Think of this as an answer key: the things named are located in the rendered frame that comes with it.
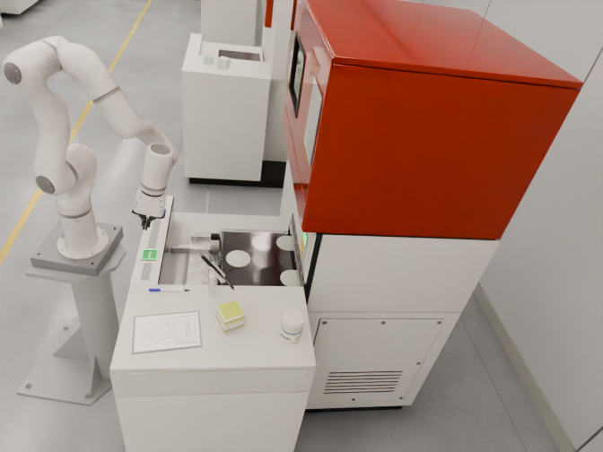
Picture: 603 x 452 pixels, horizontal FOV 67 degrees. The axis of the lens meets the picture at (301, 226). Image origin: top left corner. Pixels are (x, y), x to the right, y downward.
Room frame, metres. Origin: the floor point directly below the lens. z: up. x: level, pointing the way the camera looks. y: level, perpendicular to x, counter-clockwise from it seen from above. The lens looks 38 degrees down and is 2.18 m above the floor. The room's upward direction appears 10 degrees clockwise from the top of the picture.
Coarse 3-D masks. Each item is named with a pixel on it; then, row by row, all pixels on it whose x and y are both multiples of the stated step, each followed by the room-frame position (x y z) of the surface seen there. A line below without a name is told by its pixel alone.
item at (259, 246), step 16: (224, 240) 1.45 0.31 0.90; (240, 240) 1.47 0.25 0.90; (256, 240) 1.49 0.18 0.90; (272, 240) 1.51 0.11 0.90; (224, 256) 1.35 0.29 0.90; (256, 256) 1.39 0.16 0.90; (272, 256) 1.40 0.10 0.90; (288, 256) 1.42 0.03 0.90; (224, 272) 1.26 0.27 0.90; (240, 272) 1.28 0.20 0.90; (256, 272) 1.30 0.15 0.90; (272, 272) 1.31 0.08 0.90
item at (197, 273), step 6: (210, 240) 1.47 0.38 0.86; (192, 258) 1.33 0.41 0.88; (198, 258) 1.33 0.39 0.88; (192, 264) 1.30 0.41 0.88; (198, 264) 1.30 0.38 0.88; (204, 264) 1.31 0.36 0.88; (192, 270) 1.26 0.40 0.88; (198, 270) 1.27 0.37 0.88; (204, 270) 1.27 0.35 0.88; (192, 276) 1.23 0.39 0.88; (198, 276) 1.24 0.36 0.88; (204, 276) 1.24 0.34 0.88; (192, 282) 1.20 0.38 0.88; (198, 282) 1.20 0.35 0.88; (204, 282) 1.21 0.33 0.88
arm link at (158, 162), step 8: (152, 144) 1.24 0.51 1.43; (160, 144) 1.26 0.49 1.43; (152, 152) 1.20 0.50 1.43; (160, 152) 1.21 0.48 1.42; (168, 152) 1.23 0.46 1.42; (144, 160) 1.21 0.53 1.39; (152, 160) 1.19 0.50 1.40; (160, 160) 1.20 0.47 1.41; (168, 160) 1.21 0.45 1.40; (144, 168) 1.20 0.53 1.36; (152, 168) 1.19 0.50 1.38; (160, 168) 1.20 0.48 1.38; (168, 168) 1.22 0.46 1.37; (144, 176) 1.20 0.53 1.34; (152, 176) 1.19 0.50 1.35; (160, 176) 1.20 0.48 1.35; (168, 176) 1.23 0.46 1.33; (144, 184) 1.19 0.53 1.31; (152, 184) 1.19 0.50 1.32; (160, 184) 1.20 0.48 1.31
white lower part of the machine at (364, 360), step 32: (320, 320) 1.22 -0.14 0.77; (352, 320) 1.25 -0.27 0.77; (384, 320) 1.28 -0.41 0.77; (416, 320) 1.31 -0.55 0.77; (448, 320) 1.35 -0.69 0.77; (320, 352) 1.23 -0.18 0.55; (352, 352) 1.26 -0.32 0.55; (384, 352) 1.29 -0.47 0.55; (416, 352) 1.33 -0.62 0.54; (320, 384) 1.24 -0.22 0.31; (352, 384) 1.27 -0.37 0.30; (384, 384) 1.31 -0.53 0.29; (416, 384) 1.35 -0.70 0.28
